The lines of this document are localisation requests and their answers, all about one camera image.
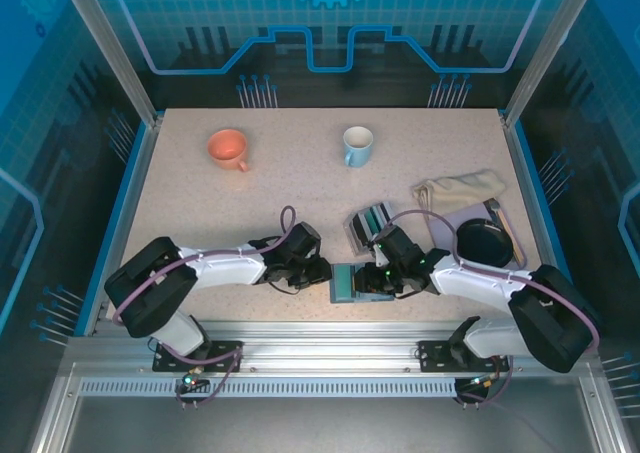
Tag aluminium left table side rail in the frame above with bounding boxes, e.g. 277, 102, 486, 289
79, 115, 164, 337

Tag aluminium frame post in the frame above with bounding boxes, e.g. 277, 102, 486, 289
502, 0, 604, 127
54, 0, 164, 127

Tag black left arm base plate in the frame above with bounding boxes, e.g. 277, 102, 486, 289
152, 340, 245, 374

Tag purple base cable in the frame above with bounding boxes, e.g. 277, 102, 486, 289
452, 352, 516, 408
159, 341, 246, 409

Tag aluminium left frame post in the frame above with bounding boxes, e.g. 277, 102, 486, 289
54, 0, 164, 127

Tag lavender placemat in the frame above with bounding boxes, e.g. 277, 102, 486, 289
424, 200, 527, 270

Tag beige folded cloth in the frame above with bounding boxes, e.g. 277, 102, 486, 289
411, 169, 507, 215

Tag small board with orange connector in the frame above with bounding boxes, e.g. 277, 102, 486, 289
457, 372, 501, 392

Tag blue card holder wallet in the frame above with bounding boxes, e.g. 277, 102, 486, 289
328, 261, 397, 305

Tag small board with green light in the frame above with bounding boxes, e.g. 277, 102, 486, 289
174, 372, 211, 395

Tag aluminium right table side rail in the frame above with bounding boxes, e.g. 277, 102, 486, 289
499, 115, 592, 337

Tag slotted grey cable duct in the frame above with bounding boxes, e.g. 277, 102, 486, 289
77, 377, 459, 399

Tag orange ceramic cup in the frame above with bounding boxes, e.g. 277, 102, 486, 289
207, 128, 250, 173

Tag light blue mug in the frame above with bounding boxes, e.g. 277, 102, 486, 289
342, 125, 375, 168

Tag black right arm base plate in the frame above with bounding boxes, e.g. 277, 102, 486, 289
417, 339, 514, 374

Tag black round plate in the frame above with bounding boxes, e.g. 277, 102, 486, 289
455, 217, 515, 268

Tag wooden chopstick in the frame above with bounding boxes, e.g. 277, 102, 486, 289
499, 207, 528, 267

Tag wooden handled spoon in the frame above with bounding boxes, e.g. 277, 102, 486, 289
485, 198, 521, 264

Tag aluminium right frame post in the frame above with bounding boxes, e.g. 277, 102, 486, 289
502, 0, 604, 127

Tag aluminium table side rail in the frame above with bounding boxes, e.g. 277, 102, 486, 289
79, 115, 164, 337
499, 115, 592, 337

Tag aluminium mounting rail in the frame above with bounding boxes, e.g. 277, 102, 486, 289
64, 320, 599, 374

